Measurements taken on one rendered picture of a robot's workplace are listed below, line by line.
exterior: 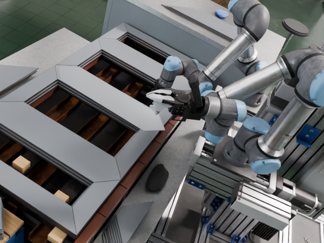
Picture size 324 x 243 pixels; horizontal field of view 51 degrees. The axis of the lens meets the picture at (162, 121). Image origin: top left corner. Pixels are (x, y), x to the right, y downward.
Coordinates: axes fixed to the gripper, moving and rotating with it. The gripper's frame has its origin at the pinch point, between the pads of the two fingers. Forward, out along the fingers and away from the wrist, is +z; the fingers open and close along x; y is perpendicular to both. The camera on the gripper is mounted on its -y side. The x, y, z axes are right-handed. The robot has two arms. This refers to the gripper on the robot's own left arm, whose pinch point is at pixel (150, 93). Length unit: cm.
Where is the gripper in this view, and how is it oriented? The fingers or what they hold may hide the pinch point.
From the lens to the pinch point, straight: 113.6
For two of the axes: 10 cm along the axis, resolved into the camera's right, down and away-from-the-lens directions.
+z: -9.5, -1.1, -2.8
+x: -1.6, -6.2, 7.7
